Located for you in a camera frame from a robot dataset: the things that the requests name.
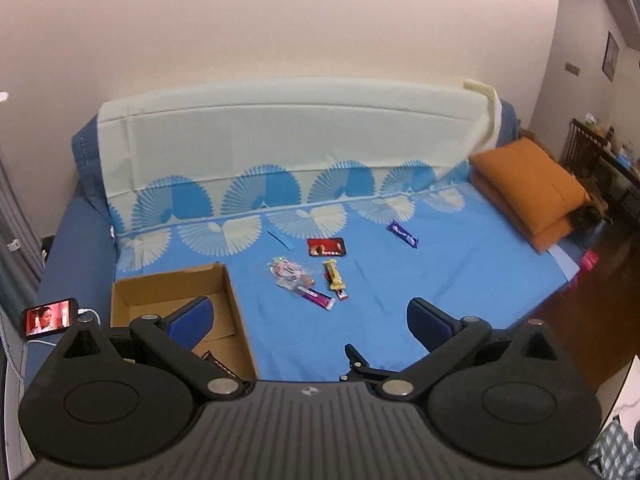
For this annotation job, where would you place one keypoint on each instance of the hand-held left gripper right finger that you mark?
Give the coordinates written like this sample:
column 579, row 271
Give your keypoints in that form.
column 425, row 322

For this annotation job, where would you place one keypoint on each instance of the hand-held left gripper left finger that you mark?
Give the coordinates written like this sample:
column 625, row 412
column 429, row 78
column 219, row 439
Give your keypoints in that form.
column 192, row 317

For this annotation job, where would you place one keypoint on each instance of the cardboard box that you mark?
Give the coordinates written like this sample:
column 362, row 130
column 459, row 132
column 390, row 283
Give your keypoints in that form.
column 165, row 285

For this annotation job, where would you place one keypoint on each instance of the purple and white stick sachet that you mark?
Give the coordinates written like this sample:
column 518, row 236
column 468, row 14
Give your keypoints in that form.
column 312, row 296

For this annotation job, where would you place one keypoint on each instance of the blue fan-print blanket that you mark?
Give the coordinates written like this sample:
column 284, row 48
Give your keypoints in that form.
column 425, row 270

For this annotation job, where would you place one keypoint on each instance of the dark brown snack bar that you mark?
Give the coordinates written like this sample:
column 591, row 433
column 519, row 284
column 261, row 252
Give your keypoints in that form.
column 220, row 364

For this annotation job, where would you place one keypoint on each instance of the black clip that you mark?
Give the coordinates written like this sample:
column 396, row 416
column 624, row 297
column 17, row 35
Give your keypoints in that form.
column 357, row 360

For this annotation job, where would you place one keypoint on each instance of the purple snack bar wrapper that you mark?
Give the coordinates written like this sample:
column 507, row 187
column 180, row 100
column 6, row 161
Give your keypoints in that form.
column 403, row 234

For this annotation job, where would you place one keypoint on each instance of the yellow snack packet red ends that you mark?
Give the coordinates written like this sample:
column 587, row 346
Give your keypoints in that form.
column 334, row 275

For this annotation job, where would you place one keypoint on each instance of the pink clear snack packet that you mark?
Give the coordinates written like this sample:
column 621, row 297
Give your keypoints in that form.
column 290, row 270

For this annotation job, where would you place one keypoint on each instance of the light blue strip packet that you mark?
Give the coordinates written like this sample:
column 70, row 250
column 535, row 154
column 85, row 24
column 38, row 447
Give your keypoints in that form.
column 280, row 239

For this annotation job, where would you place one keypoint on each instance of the blue sofa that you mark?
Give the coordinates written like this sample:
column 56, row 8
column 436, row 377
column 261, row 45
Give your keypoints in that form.
column 75, row 240

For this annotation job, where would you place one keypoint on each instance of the smartphone with lit screen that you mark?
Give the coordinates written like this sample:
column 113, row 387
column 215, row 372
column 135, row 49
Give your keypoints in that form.
column 47, row 319

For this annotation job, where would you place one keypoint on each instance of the pink object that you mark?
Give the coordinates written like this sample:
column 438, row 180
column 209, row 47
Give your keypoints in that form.
column 589, row 260

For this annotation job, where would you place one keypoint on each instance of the white curtain clip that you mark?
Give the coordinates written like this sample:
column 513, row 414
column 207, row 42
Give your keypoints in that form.
column 13, row 245

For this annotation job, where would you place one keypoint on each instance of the dark brown furry object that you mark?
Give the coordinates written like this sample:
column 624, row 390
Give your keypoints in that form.
column 590, row 215

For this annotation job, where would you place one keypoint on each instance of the grey curtain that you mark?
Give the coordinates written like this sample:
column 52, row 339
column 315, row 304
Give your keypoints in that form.
column 10, row 240

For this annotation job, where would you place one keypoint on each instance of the plaid cloth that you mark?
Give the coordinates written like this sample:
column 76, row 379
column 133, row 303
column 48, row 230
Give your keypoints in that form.
column 612, row 450

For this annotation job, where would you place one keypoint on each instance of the wooden chair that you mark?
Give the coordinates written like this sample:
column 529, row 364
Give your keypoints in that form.
column 582, row 147

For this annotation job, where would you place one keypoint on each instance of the cluttered wooden table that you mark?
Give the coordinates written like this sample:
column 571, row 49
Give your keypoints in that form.
column 620, row 165

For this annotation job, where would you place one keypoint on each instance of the wall switch plate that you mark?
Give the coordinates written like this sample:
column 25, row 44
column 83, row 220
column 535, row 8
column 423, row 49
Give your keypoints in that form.
column 571, row 68

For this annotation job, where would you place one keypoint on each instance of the framed wall picture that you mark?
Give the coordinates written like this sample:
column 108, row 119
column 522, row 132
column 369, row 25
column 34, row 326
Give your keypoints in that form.
column 610, row 56

